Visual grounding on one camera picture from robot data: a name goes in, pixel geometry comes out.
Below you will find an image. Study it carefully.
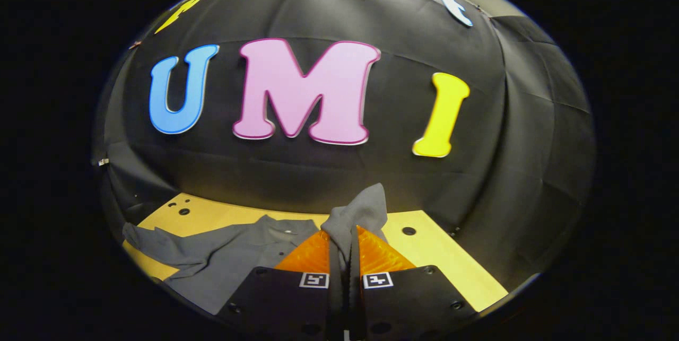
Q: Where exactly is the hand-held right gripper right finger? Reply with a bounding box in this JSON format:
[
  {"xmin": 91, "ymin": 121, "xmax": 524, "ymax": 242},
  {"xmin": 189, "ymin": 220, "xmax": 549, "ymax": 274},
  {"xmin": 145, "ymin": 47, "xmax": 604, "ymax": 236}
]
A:
[{"xmin": 347, "ymin": 224, "xmax": 478, "ymax": 341}]

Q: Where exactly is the black backdrop cloth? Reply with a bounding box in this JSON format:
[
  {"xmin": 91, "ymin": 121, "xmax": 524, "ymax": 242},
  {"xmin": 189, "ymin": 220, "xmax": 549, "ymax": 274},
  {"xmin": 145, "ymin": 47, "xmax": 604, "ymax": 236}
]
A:
[{"xmin": 93, "ymin": 0, "xmax": 597, "ymax": 291}]

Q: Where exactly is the grey collared shirt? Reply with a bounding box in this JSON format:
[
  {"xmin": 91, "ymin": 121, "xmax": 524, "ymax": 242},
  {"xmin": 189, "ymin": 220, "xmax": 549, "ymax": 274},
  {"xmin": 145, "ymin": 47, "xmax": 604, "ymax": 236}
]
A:
[{"xmin": 122, "ymin": 183, "xmax": 389, "ymax": 315}]

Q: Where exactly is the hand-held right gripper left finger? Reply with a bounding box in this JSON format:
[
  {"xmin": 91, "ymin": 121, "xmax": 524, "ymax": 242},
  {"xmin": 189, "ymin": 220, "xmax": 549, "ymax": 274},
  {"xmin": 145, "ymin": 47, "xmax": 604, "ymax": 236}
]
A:
[{"xmin": 215, "ymin": 230, "xmax": 346, "ymax": 341}]

